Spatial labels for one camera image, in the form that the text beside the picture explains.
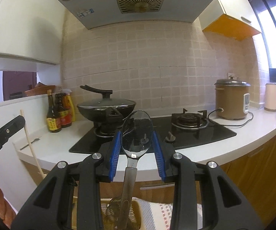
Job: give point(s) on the orange-bottomed wall cabinet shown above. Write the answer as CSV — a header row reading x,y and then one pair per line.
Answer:
x,y
230,18

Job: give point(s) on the person's left hand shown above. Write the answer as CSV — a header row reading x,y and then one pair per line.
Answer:
x,y
7,214

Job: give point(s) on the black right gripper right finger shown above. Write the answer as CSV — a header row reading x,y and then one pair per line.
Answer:
x,y
223,205

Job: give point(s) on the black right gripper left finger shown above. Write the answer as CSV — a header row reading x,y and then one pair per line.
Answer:
x,y
50,205

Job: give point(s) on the grey range hood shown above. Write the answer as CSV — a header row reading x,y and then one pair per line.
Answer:
x,y
96,13

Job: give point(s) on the yellow oil bottle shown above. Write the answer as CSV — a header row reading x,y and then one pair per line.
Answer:
x,y
68,103

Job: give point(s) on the dark vinegar bottle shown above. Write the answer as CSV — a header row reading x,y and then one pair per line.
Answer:
x,y
63,112

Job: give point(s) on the striped woven placemat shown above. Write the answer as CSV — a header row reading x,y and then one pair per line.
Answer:
x,y
155,215

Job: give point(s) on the metal spoon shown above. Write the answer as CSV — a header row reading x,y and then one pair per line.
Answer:
x,y
136,139

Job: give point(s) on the beige plastic utensil basket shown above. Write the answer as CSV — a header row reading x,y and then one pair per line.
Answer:
x,y
110,209

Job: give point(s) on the wooden chopstick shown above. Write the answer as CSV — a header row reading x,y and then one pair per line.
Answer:
x,y
43,175

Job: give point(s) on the black wok with lid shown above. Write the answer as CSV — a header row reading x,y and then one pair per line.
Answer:
x,y
105,109

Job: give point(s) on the white upper cabinet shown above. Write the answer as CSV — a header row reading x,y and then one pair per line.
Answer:
x,y
31,30

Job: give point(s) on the soy sauce bottle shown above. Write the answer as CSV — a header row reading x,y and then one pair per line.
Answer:
x,y
52,117

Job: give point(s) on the brown rice cooker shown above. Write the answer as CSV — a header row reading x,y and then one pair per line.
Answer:
x,y
232,99

